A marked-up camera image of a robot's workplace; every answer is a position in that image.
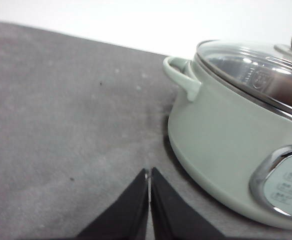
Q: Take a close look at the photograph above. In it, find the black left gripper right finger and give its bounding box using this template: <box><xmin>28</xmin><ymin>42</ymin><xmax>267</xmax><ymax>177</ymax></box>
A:
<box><xmin>150</xmin><ymin>167</ymin><xmax>225</xmax><ymax>240</ymax></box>

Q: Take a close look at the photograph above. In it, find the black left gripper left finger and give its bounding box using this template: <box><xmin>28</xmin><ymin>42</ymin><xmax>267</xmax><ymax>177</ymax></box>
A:
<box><xmin>77</xmin><ymin>169</ymin><xmax>149</xmax><ymax>240</ymax></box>

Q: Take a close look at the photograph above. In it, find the glass lid with green knob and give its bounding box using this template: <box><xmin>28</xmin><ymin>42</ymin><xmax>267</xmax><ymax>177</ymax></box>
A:
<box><xmin>196</xmin><ymin>36</ymin><xmax>292</xmax><ymax>118</ymax></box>

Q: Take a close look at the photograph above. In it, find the green electric steamer pot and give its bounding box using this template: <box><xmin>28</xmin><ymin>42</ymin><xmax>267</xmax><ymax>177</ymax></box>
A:
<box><xmin>163</xmin><ymin>56</ymin><xmax>292</xmax><ymax>228</ymax></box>

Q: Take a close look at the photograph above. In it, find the grey table cloth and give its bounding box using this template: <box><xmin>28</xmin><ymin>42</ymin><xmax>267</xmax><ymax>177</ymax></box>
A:
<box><xmin>0</xmin><ymin>23</ymin><xmax>292</xmax><ymax>240</ymax></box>

